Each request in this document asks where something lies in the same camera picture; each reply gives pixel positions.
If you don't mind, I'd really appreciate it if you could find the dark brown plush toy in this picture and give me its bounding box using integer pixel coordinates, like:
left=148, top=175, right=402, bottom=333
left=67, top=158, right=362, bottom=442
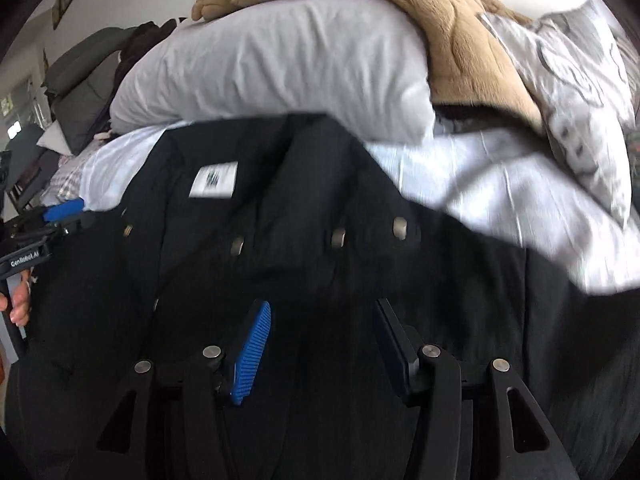
left=95, top=19, right=180, bottom=142

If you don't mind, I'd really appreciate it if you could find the grey patterned pillow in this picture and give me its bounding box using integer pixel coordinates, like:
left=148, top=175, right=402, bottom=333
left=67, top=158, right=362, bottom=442
left=477, top=0, right=640, bottom=228

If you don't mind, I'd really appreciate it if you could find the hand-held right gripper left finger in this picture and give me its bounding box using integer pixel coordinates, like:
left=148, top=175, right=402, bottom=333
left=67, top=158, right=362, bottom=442
left=75, top=300, right=273, bottom=480

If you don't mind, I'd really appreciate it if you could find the white pillow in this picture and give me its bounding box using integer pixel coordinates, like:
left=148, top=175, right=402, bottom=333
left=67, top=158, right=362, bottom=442
left=109, top=0, right=436, bottom=143

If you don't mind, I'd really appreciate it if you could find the small white cushion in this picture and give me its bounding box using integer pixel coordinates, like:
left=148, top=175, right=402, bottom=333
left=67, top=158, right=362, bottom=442
left=36, top=124, right=77, bottom=157

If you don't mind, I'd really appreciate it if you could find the black jacket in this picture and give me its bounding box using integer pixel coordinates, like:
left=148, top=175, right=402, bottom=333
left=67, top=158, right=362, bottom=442
left=0, top=112, right=640, bottom=480

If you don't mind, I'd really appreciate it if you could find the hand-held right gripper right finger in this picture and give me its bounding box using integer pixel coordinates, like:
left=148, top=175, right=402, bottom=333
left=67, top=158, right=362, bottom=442
left=375, top=299, right=581, bottom=480

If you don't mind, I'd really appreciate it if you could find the wall picture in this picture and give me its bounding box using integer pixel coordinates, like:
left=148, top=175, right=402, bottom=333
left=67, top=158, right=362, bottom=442
left=52, top=0, right=76, bottom=29

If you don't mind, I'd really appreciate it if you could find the pale blue checked duvet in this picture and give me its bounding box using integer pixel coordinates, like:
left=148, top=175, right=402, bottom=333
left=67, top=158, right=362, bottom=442
left=80, top=122, right=640, bottom=296

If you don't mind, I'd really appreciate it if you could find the grey checked bed sheet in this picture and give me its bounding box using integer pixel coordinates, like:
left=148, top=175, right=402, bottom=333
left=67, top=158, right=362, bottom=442
left=47, top=152, right=93, bottom=204

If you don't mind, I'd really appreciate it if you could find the grey quilted cushion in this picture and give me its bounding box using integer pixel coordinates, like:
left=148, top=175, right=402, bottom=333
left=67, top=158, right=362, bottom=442
left=52, top=55, right=122, bottom=156
left=42, top=27, right=126, bottom=96

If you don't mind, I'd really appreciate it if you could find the person's left hand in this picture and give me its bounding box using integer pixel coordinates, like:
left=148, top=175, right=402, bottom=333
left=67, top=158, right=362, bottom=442
left=0, top=272, right=34, bottom=329

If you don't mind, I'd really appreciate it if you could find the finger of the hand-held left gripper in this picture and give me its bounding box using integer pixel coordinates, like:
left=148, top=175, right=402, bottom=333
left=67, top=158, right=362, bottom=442
left=42, top=198, right=86, bottom=224
left=60, top=214, right=97, bottom=237

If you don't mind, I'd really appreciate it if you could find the tan plush blanket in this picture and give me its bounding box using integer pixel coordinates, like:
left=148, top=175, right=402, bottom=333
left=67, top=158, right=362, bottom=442
left=192, top=0, right=546, bottom=133

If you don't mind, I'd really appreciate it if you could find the grey chair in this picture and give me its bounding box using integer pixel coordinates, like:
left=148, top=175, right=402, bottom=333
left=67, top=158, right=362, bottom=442
left=0, top=124, right=58, bottom=213

